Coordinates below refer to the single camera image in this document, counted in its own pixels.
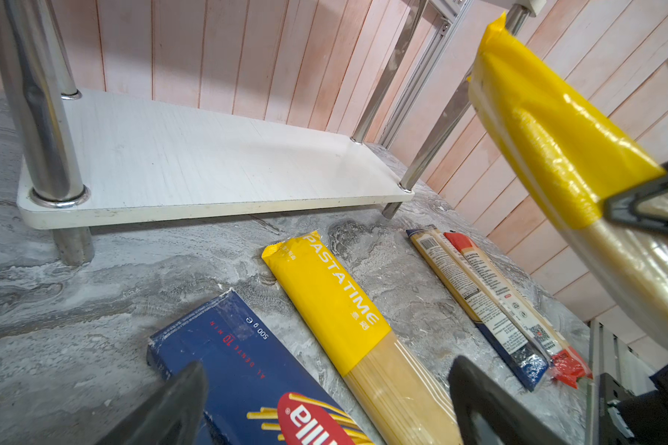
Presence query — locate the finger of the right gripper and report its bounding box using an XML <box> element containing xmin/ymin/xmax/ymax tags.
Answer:
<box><xmin>603</xmin><ymin>161</ymin><xmax>668</xmax><ymax>235</ymax></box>

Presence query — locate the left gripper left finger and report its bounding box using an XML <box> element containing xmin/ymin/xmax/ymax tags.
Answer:
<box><xmin>98</xmin><ymin>362</ymin><xmax>209</xmax><ymax>444</ymax></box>

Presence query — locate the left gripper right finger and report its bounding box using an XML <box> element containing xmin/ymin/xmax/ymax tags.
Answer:
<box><xmin>447</xmin><ymin>356</ymin><xmax>564</xmax><ymax>444</ymax></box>

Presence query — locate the yellow pastatime spaghetti bag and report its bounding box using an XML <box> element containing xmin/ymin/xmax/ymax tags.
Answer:
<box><xmin>469</xmin><ymin>19</ymin><xmax>668</xmax><ymax>350</ymax></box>
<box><xmin>262</xmin><ymin>232</ymin><xmax>462</xmax><ymax>444</ymax></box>

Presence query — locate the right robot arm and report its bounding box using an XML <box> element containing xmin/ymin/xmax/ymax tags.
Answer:
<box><xmin>586</xmin><ymin>161</ymin><xmax>668</xmax><ymax>444</ymax></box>

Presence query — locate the white two-tier shelf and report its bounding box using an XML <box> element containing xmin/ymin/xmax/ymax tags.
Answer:
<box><xmin>0</xmin><ymin>1</ymin><xmax>469</xmax><ymax>266</ymax></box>

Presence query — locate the blue-end spaghetti bag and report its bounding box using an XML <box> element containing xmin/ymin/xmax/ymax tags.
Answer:
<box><xmin>406</xmin><ymin>229</ymin><xmax>549</xmax><ymax>391</ymax></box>

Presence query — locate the blue Barilla spaghetti box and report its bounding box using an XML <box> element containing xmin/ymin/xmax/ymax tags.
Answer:
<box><xmin>147</xmin><ymin>289</ymin><xmax>372</xmax><ymax>444</ymax></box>

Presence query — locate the red-end spaghetti bag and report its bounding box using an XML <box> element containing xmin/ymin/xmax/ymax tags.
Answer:
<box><xmin>443</xmin><ymin>232</ymin><xmax>593</xmax><ymax>389</ymax></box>

